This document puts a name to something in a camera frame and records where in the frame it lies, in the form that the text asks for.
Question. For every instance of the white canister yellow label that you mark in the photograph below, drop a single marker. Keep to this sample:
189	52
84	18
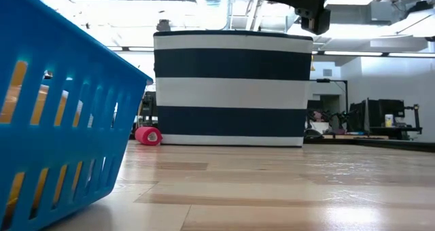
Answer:
389	121

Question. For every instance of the blue slotted plastic basket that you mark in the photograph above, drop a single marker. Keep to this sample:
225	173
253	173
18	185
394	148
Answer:
68	71

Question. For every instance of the orange pill bottle without cap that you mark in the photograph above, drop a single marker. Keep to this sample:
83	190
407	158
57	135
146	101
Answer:
12	95

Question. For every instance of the black background equipment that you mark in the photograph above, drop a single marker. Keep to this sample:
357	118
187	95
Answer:
149	108

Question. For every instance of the black background desk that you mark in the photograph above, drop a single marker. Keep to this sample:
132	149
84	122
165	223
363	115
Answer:
397	130

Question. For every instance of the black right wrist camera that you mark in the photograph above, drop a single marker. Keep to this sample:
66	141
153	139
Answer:
316	22

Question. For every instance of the long ceiling light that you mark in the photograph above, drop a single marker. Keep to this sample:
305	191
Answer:
139	49
411	54
353	53

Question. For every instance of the navy white striped fabric basket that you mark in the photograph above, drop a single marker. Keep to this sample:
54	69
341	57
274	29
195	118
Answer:
231	64

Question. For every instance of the red bandage roll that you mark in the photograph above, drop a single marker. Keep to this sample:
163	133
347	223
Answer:
144	136

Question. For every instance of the dark grey cylindrical fixture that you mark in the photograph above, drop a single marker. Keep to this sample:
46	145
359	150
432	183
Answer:
164	25

